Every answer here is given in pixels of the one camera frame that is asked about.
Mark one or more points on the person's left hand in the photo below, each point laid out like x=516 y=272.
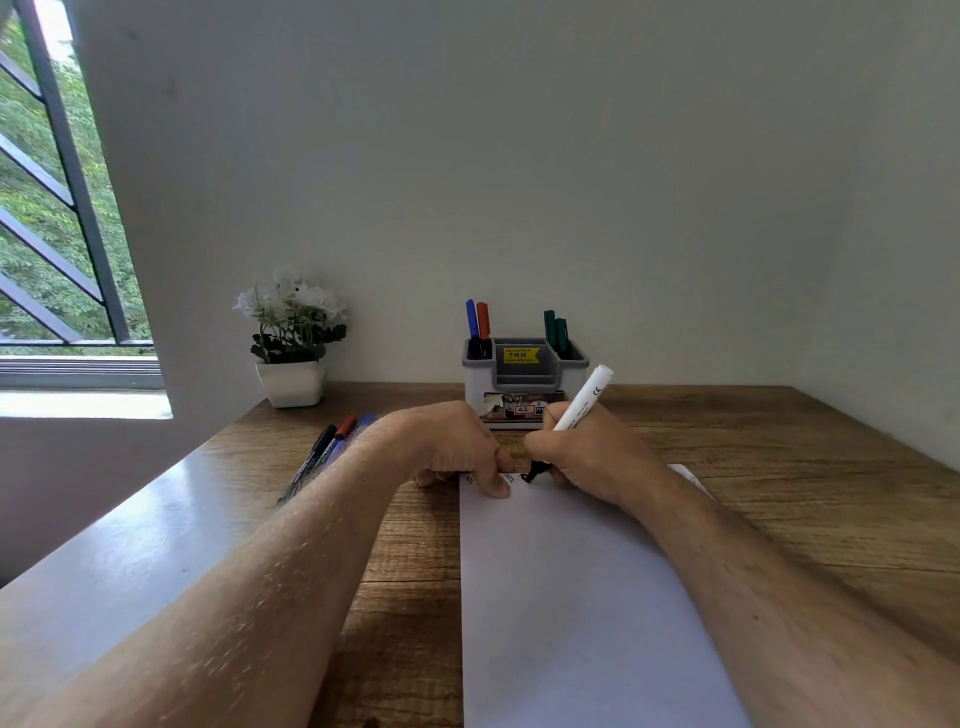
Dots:
x=442 y=439

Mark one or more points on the person's right hand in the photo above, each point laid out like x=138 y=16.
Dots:
x=596 y=457

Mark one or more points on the person's left thumb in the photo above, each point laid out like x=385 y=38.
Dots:
x=495 y=480

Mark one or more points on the person's right thumb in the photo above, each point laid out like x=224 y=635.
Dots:
x=538 y=446

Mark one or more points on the white marker pen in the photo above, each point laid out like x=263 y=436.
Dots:
x=585 y=397

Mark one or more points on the white paper sheet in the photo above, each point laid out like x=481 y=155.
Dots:
x=570 y=600

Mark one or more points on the person's left forearm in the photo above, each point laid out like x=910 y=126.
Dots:
x=247 y=600

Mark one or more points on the person's right forearm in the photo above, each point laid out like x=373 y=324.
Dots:
x=780 y=622

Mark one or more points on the grey white pen holder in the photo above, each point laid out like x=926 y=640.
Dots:
x=517 y=379

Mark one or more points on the green marker pen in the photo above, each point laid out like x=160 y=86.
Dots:
x=562 y=335
x=550 y=328

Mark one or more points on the blue capped marker pen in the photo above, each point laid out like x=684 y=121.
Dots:
x=352 y=439

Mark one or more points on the red capped marker pen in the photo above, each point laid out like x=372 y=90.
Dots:
x=341 y=431

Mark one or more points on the black capped marker pen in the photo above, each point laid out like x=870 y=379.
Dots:
x=311 y=461

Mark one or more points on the white plant pot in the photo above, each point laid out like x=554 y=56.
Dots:
x=291 y=384

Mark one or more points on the white flower plant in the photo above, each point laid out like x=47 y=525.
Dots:
x=292 y=319

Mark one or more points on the dark metal window grille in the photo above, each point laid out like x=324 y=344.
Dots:
x=67 y=172

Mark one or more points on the window sill frame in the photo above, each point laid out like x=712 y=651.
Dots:
x=75 y=375

